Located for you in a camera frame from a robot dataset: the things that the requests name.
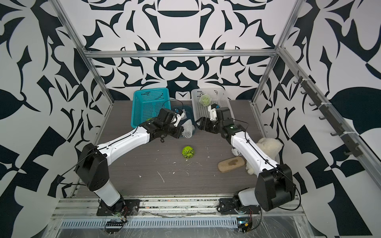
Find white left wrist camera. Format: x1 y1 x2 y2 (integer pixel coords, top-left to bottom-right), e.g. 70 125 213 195
174 109 186 127

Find dark teal small tray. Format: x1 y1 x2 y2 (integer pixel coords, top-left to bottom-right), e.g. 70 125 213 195
172 106 196 134

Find white plush toy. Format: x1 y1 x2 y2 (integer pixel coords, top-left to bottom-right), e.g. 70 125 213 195
232 137 283 175

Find black wall hook rail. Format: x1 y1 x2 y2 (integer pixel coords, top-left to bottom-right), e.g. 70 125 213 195
294 72 364 157

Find tan sponge block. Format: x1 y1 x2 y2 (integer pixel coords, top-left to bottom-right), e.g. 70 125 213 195
217 157 245 173

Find teal perforated plastic basket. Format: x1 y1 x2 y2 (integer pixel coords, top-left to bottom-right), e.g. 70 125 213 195
131 88 171 128

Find white foam net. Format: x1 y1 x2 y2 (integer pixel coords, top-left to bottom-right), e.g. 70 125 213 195
182 119 194 139

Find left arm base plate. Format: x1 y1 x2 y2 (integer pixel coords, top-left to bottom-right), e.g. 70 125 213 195
96 199 141 217

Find white perforated plastic basket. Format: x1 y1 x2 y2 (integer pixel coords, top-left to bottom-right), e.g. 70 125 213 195
190 88 234 121

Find green custard apple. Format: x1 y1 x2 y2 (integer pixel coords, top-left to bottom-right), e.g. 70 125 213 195
182 146 195 159

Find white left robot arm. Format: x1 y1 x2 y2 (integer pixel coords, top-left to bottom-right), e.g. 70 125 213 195
74 108 184 214

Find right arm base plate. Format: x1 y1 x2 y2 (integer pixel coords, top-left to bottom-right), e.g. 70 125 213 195
216 198 247 215

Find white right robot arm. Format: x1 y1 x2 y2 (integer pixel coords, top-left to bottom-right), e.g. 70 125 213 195
196 104 296 211

